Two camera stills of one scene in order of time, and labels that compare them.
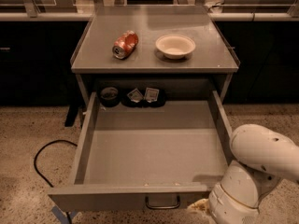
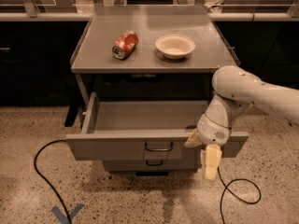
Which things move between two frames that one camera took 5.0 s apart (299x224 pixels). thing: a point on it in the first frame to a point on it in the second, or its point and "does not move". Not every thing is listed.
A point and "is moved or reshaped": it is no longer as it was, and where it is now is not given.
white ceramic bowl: [176, 46] does not move
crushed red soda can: [124, 44] does not move
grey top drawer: [149, 159] is moved or reshaped
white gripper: [229, 209] to [212, 131]
